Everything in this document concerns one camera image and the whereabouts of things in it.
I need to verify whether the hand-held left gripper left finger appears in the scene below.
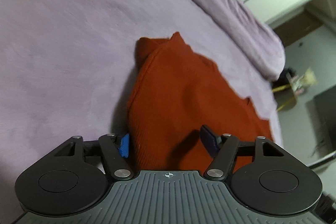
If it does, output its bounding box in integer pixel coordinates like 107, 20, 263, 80
50, 133, 135, 181

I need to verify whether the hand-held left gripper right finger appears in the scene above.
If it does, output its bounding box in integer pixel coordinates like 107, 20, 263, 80
200, 125, 287, 181

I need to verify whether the red knit cardigan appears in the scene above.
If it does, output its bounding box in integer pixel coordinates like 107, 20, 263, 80
127, 31, 275, 172

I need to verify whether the dark cloth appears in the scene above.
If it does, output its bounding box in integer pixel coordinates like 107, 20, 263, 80
278, 69, 295, 84

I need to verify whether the wrapped flower bouquet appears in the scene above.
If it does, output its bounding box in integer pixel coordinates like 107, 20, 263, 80
293, 69, 319, 94

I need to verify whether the purple bed blanket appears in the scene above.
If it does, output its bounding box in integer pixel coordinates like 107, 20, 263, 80
0, 0, 283, 189

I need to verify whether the purple duvet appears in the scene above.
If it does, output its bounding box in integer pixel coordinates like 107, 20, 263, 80
136, 0, 286, 82

